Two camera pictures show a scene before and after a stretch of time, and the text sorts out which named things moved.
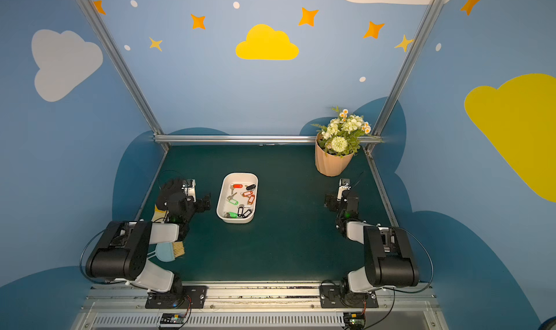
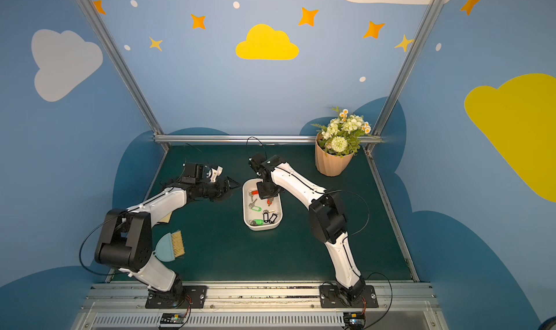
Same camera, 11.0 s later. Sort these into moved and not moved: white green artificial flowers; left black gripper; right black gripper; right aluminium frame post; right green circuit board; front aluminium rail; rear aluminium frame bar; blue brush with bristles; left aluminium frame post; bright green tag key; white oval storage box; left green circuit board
Moved: right black gripper; white oval storage box; bright green tag key; left black gripper
Not moved: right aluminium frame post; blue brush with bristles; left green circuit board; left aluminium frame post; white green artificial flowers; front aluminium rail; rear aluminium frame bar; right green circuit board
